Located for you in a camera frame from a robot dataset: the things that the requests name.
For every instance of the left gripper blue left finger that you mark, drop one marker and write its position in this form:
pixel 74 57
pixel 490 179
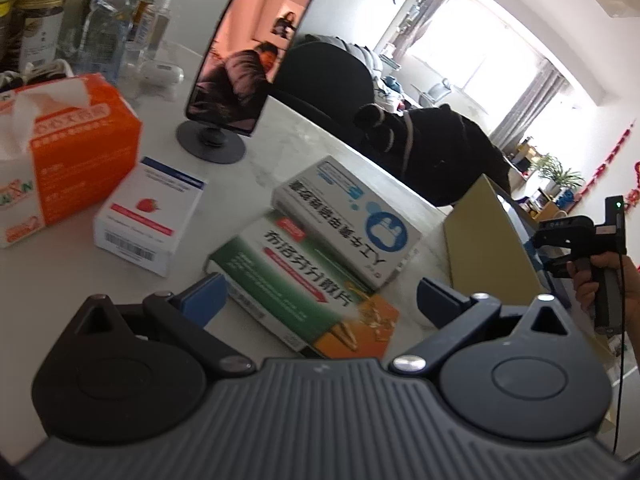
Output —
pixel 202 301

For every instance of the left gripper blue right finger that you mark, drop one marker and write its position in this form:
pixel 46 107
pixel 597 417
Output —
pixel 439 303

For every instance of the green orange medicine box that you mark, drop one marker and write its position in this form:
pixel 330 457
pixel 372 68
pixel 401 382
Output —
pixel 289 283

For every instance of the small white red medicine box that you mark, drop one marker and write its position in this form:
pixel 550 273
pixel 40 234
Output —
pixel 144 219

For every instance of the white blue rabbit medicine box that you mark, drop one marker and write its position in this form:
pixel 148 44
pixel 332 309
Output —
pixel 364 231

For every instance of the large tan cardboard box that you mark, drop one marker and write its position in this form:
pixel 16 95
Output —
pixel 489 242

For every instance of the green potted plant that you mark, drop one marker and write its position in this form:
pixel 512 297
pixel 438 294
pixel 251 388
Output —
pixel 550 168

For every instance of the black fluffy coat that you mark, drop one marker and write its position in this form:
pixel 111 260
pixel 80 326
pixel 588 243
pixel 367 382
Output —
pixel 435 151

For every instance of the white office chair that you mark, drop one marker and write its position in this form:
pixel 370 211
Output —
pixel 435 94

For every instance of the orange tissue pack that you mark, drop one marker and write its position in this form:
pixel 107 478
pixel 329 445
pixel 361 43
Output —
pixel 65 146

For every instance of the smartphone on stand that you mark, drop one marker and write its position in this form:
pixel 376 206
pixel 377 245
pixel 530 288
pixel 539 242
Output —
pixel 235 77

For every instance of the white earbuds case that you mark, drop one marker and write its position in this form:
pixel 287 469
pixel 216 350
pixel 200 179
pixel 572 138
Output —
pixel 161 74

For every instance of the black dining chair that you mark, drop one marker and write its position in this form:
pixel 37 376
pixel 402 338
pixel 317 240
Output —
pixel 326 85

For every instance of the small spray bottle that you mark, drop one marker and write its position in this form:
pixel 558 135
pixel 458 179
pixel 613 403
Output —
pixel 160 22

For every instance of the clear water bottle vase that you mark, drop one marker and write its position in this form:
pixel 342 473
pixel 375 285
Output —
pixel 104 37

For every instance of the glass jar gold lid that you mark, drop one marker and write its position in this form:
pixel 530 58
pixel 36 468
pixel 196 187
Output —
pixel 36 25

